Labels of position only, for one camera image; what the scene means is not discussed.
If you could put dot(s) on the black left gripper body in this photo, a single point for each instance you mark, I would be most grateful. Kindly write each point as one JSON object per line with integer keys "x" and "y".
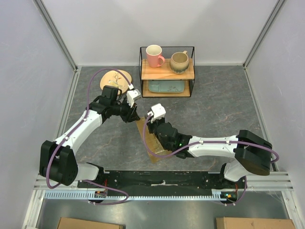
{"x": 125, "y": 111}

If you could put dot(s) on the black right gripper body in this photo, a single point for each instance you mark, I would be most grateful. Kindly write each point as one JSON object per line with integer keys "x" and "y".
{"x": 153, "y": 126}

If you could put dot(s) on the brown cardboard express box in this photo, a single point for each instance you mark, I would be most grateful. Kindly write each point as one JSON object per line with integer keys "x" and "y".
{"x": 152, "y": 142}

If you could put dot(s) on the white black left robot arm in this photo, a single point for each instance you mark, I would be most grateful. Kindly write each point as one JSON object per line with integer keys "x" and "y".
{"x": 57, "y": 159}

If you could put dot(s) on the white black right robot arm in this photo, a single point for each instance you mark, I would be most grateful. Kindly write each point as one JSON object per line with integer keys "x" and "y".
{"x": 250, "y": 153}

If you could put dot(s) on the cardboard box bottom right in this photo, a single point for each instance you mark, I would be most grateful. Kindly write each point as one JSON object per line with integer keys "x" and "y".
{"x": 253, "y": 223}

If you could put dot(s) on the cardboard box bottom left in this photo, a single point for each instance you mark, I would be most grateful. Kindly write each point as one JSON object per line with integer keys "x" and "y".
{"x": 70, "y": 223}

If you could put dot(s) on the beige plate with bird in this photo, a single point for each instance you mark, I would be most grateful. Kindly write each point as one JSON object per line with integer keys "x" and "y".
{"x": 114, "y": 79}

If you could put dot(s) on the teal rectangular ceramic tray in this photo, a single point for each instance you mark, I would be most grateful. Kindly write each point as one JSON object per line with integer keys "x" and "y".
{"x": 166, "y": 86}

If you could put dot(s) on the pink ceramic mug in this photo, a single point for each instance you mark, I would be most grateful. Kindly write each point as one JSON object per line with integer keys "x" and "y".
{"x": 154, "y": 56}

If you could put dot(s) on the beige stoneware mug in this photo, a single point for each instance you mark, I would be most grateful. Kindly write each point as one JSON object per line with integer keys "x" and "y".
{"x": 179, "y": 62}

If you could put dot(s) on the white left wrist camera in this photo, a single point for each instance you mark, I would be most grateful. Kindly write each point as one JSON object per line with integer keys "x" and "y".
{"x": 132, "y": 96}

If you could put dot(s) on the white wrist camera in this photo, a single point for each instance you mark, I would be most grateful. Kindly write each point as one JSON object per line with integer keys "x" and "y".
{"x": 132, "y": 96}
{"x": 156, "y": 112}

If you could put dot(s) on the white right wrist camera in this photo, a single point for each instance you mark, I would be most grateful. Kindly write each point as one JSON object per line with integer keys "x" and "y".
{"x": 156, "y": 112}

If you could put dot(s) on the black wire wooden shelf rack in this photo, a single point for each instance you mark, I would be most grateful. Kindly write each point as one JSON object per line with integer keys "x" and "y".
{"x": 164, "y": 73}

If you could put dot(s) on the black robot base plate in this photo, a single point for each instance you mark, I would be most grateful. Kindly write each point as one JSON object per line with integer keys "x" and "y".
{"x": 166, "y": 182}

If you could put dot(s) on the grey slotted cable duct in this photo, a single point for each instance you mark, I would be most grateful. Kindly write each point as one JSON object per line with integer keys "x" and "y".
{"x": 96, "y": 195}

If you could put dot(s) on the aluminium frame rail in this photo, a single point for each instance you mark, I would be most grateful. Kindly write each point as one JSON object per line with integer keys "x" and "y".
{"x": 56, "y": 34}

